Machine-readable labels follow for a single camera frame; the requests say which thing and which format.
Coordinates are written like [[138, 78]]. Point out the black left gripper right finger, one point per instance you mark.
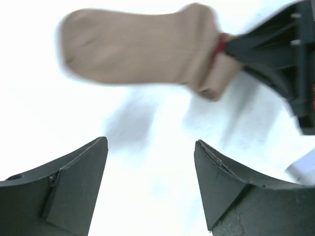
[[239, 201]]

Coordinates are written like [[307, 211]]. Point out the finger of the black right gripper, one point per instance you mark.
[[279, 73], [270, 39]]

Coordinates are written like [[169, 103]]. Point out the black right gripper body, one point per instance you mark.
[[305, 66]]

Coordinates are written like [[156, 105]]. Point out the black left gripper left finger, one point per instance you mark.
[[57, 198]]

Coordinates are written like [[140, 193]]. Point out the tan sock with striped cuff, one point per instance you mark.
[[185, 47]]

